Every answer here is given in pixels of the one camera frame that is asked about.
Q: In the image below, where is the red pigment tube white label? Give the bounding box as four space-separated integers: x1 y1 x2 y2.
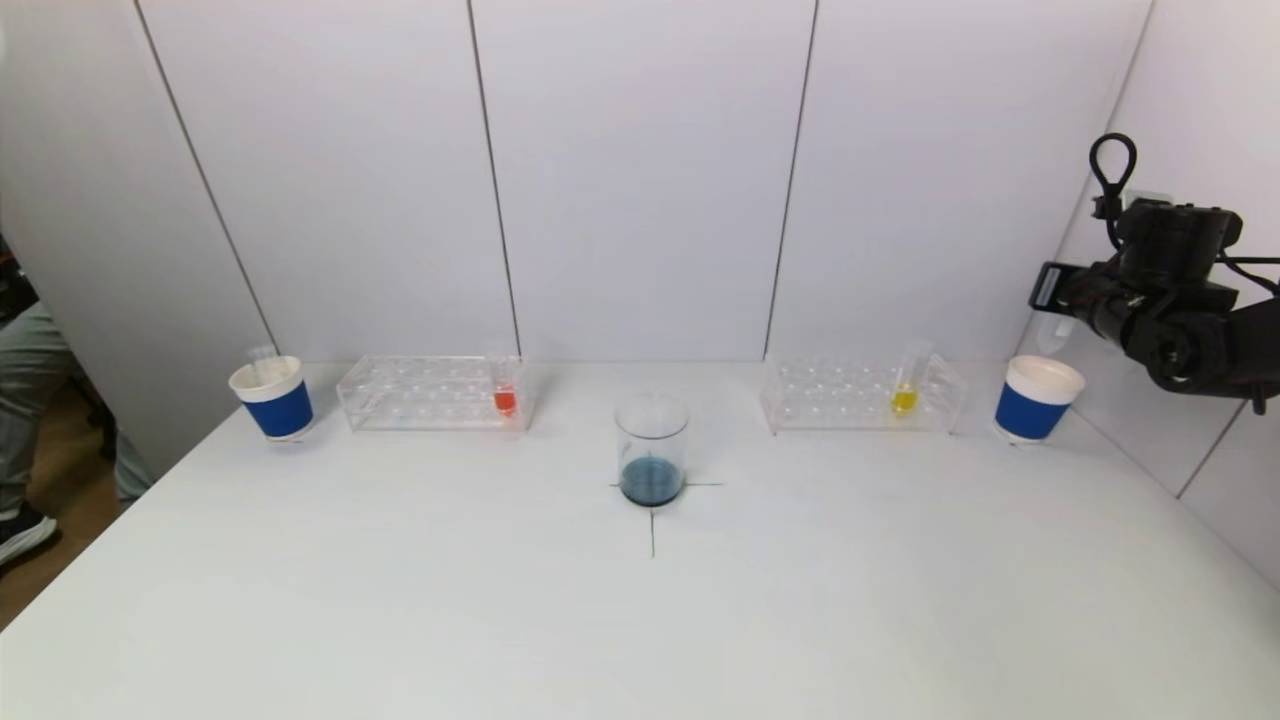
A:
1036 308 1077 357

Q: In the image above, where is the clear acrylic test tube rack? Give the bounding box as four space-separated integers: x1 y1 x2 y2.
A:
760 354 967 437
335 355 533 434

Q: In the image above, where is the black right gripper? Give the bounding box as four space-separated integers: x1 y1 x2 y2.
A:
1027 261 1138 340

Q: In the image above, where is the red pigment test tube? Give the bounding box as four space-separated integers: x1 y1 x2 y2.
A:
487 342 521 419

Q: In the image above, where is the looped black cable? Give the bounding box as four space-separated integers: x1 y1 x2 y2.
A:
1089 132 1139 253

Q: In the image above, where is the grey trouser leg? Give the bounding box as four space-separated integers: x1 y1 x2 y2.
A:
0 300 156 516

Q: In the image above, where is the yellow pigment test tube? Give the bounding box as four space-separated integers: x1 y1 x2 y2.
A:
889 340 933 419

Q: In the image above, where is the black white shoe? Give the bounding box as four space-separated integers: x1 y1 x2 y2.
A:
0 503 61 568

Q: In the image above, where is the blue white paper cup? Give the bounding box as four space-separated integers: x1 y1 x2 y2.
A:
228 355 316 443
994 355 1087 445

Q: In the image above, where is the clear glass beaker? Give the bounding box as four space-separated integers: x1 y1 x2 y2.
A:
615 396 690 509

